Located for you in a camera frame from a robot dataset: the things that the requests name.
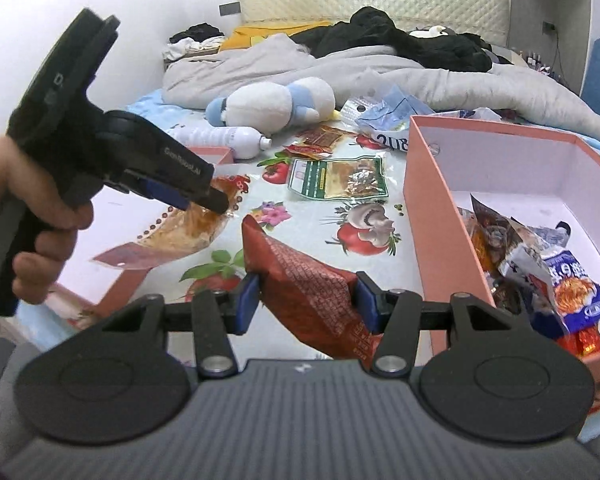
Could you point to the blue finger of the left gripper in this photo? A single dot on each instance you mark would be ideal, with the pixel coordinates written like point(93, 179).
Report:
point(167, 194)

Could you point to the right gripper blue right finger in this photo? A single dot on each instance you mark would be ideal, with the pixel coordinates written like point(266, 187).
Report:
point(372, 303)

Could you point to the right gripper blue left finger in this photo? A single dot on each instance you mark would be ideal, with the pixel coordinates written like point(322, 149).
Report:
point(246, 300)

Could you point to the clear red header snack bag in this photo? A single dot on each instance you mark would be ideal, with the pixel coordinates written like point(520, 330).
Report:
point(177, 234)

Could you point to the dark red snack pouch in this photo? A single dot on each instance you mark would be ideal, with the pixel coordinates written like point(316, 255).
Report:
point(311, 299)

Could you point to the blue white snack bag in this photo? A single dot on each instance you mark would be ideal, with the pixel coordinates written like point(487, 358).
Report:
point(558, 294)

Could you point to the brown grey snack packet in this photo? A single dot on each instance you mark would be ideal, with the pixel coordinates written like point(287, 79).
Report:
point(506, 248)

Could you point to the person's left hand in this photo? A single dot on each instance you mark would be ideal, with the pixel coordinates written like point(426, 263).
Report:
point(38, 230)

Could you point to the pink box lid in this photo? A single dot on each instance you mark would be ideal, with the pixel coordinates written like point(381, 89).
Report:
point(130, 236)

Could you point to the white lotion bottle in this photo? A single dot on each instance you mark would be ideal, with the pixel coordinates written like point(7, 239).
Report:
point(244, 142)

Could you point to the grey blanket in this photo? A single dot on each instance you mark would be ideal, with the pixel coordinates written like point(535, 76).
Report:
point(194, 82)

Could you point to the green clear snack packet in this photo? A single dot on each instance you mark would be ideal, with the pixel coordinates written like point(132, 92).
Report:
point(359, 178)

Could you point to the white blue plush toy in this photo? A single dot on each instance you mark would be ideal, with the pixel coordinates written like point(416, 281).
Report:
point(269, 107)

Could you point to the small red sauce sachets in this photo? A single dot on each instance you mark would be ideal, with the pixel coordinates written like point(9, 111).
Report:
point(317, 143)

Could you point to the yellow cloth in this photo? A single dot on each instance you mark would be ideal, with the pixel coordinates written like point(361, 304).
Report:
point(246, 36)

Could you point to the light blue numbered plastic bag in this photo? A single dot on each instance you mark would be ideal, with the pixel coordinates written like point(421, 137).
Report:
point(384, 117)

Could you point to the deep pink cardboard box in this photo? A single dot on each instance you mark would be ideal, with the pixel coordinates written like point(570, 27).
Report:
point(510, 214)

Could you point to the red foil snack packet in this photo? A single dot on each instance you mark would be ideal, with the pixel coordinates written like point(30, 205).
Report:
point(582, 343)

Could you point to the black clothing pile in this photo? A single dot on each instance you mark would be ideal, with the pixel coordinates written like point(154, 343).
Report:
point(370, 27)

